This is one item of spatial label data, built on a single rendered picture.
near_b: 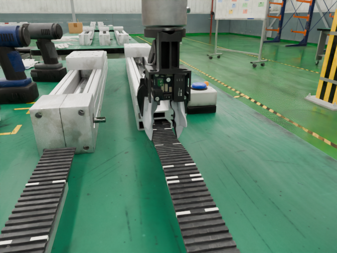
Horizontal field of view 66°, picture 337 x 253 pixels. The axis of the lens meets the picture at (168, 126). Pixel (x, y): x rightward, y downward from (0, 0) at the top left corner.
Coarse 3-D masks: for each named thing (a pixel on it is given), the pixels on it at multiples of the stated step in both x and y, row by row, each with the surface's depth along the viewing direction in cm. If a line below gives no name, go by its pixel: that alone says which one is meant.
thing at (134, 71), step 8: (128, 64) 93; (136, 64) 109; (144, 64) 108; (128, 72) 96; (136, 72) 79; (128, 80) 103; (136, 80) 69; (136, 88) 61; (136, 96) 56; (152, 96) 65; (136, 104) 57; (160, 104) 63; (168, 104) 59; (136, 112) 58; (160, 112) 62; (168, 112) 59; (136, 120) 61; (168, 120) 60
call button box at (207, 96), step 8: (192, 88) 70; (208, 88) 71; (192, 96) 67; (200, 96) 68; (208, 96) 68; (216, 96) 69; (192, 104) 68; (200, 104) 69; (208, 104) 69; (192, 112) 69; (200, 112) 70; (208, 112) 70
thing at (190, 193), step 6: (174, 192) 33; (180, 192) 33; (186, 192) 33; (192, 192) 33; (198, 192) 33; (204, 192) 33; (174, 198) 32; (180, 198) 32; (186, 198) 32; (192, 198) 32
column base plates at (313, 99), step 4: (308, 96) 343; (312, 96) 343; (308, 100) 340; (312, 100) 335; (316, 100) 329; (320, 100) 326; (320, 104) 321; (324, 104) 317; (328, 104) 312; (332, 104) 312; (336, 104) 312; (328, 108) 310; (332, 108) 306; (336, 108) 306
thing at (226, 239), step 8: (184, 240) 26; (192, 240) 26; (200, 240) 26; (208, 240) 26; (216, 240) 26; (224, 240) 26; (232, 240) 26; (192, 248) 25; (200, 248) 25; (208, 248) 25; (216, 248) 25; (224, 248) 25; (232, 248) 25
